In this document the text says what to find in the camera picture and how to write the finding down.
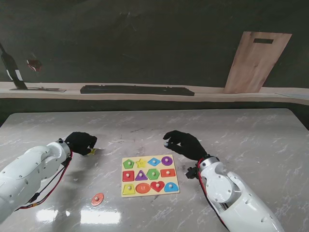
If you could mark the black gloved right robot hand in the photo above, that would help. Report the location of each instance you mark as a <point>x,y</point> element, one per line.
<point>187,146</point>

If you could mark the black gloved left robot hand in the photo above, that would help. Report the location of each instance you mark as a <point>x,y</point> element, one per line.
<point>80,143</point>

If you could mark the yellow star puzzle piece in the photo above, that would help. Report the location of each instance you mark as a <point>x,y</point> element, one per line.
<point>93,151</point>

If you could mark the purple circle puzzle piece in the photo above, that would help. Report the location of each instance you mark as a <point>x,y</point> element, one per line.
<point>166,162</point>

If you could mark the orange rectangle puzzle piece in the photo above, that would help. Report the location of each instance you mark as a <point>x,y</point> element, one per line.
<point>165,174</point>

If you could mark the blue diamond puzzle piece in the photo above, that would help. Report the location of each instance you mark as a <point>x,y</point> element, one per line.
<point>152,162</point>

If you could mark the blue dome puzzle piece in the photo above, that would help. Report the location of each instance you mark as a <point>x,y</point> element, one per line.
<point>170,188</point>

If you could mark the green knobbed puzzle piece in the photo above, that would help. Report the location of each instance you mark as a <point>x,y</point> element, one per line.
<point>126,165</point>

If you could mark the red heart puzzle piece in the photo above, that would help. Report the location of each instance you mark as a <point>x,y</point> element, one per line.
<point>155,188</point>

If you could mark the purple triangle puzzle piece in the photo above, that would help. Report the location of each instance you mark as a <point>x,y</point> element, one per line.
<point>140,177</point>

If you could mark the red square puzzle piece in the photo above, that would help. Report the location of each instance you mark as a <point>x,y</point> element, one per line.
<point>126,177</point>

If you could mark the orange oval puzzle piece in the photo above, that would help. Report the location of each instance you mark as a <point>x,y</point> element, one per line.
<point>99,201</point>

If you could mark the wooden shape puzzle board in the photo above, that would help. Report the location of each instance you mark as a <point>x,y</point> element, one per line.
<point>144,195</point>

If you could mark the yellow trapezoid puzzle piece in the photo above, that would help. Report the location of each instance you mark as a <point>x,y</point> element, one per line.
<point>129,191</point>

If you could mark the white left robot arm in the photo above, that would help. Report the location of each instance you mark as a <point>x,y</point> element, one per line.
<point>31,174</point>

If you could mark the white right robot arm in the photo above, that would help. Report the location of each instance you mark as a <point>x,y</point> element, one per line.
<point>231,200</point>

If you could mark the wooden cutting board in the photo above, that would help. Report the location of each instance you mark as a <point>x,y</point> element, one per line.
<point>256,62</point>

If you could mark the long wooden shelf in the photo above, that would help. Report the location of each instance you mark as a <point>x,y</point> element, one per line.
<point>154,97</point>

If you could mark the thin flat wooden plate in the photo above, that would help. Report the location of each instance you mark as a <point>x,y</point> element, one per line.
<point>48,90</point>

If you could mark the black keyboard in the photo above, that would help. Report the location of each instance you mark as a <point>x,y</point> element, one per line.
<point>135,90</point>

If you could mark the black bottle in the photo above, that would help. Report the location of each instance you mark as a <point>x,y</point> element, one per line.
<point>12,67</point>

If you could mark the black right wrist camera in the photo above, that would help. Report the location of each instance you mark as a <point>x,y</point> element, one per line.
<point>192,172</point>

